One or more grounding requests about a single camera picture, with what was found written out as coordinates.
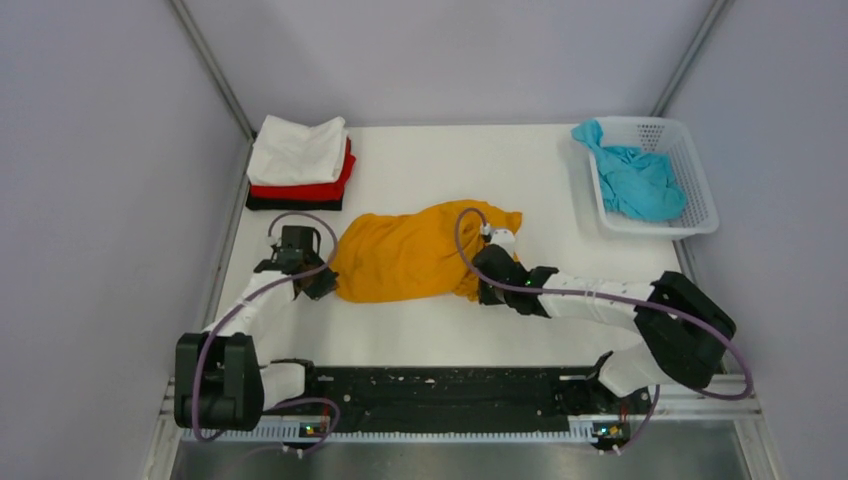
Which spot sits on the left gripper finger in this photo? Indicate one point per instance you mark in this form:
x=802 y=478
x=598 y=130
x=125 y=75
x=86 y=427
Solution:
x=322 y=282
x=303 y=286

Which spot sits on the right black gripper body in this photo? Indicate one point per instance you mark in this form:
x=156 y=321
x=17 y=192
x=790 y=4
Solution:
x=492 y=295

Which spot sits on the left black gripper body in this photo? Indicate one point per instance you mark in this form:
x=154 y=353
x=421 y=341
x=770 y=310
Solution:
x=313 y=259

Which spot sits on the yellow t-shirt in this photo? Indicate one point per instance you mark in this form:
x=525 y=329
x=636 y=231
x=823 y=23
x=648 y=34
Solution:
x=392 y=258

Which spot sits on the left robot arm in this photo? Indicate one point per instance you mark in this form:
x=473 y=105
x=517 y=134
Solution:
x=224 y=378

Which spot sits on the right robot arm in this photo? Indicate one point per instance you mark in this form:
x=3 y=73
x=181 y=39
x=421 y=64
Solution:
x=683 y=334

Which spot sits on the black folded t-shirt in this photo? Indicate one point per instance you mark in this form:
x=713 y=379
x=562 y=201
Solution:
x=256 y=203

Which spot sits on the red folded t-shirt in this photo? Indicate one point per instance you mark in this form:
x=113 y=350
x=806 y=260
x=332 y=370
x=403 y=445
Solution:
x=314 y=192

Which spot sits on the white folded t-shirt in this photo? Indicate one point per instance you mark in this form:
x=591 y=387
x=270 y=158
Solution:
x=287 y=154

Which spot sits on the blue t-shirt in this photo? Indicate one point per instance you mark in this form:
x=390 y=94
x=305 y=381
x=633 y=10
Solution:
x=633 y=182

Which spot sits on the white plastic basket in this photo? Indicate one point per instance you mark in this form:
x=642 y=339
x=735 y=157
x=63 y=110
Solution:
x=668 y=137

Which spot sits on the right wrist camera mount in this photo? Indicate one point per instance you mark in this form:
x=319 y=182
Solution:
x=499 y=236

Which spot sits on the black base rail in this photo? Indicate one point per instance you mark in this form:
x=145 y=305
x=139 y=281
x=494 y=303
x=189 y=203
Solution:
x=454 y=400

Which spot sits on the aluminium frame rail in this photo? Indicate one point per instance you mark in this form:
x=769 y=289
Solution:
x=687 y=438

